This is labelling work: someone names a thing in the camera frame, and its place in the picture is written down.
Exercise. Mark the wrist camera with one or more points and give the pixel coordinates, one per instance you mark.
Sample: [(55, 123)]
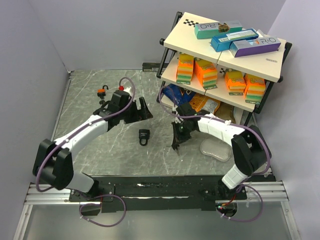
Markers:
[(128, 89), (177, 120)]

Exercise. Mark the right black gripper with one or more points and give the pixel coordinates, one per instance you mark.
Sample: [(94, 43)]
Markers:
[(181, 137)]

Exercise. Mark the three-tier shelf rack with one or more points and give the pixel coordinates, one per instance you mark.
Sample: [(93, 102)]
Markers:
[(181, 39)]

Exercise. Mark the sponge pack far left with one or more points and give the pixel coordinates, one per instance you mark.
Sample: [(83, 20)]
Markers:
[(185, 69)]

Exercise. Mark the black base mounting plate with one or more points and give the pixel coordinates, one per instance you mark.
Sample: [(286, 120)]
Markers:
[(162, 192)]

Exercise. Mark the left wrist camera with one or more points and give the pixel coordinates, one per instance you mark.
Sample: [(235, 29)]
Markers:
[(128, 89)]

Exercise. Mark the teal R+O box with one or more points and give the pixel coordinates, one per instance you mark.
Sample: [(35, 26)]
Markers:
[(211, 29)]

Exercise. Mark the orange padlock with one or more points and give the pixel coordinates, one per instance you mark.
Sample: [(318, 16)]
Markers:
[(101, 93)]

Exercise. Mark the blue chips bag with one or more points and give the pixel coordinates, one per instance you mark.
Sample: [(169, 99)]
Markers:
[(178, 95)]

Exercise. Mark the black padlock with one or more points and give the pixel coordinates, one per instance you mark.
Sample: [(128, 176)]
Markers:
[(144, 136)]

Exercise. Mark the blue box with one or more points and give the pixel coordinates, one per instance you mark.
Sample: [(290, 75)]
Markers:
[(223, 42)]

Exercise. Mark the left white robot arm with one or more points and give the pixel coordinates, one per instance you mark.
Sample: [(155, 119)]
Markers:
[(54, 159)]

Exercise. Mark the purple R+O box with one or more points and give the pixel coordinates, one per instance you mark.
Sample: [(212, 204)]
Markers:
[(260, 45)]

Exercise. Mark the orange Kettle chips bag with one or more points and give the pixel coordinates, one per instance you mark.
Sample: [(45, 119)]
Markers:
[(203, 102)]

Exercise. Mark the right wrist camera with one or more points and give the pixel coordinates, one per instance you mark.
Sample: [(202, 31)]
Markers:
[(177, 120)]

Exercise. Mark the sponge pack far right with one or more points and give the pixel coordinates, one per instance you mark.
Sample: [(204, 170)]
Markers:
[(255, 89)]

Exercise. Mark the clear plastic pouch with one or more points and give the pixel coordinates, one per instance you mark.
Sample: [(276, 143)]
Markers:
[(216, 149)]

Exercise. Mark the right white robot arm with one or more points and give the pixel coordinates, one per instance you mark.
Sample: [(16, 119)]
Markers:
[(250, 150)]

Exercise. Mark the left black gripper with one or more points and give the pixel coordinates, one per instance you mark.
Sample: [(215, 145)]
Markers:
[(143, 114)]

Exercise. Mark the black device behind shelf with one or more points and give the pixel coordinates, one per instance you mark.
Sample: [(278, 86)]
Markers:
[(150, 66)]

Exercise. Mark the brown bag on shelf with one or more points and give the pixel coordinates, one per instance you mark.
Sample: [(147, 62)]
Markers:
[(225, 112)]

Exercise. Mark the orange sponge pack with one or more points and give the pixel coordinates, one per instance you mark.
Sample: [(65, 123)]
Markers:
[(234, 82), (206, 73)]

